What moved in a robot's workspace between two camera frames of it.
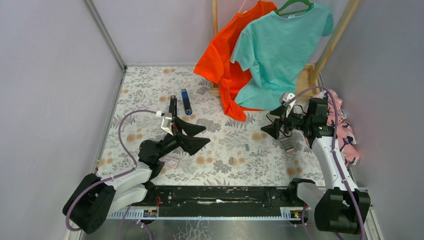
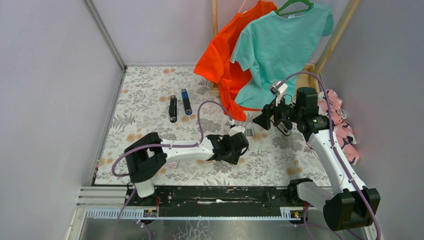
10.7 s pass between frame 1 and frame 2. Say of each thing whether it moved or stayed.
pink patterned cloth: stayed
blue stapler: stayed
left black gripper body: moved
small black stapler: stayed
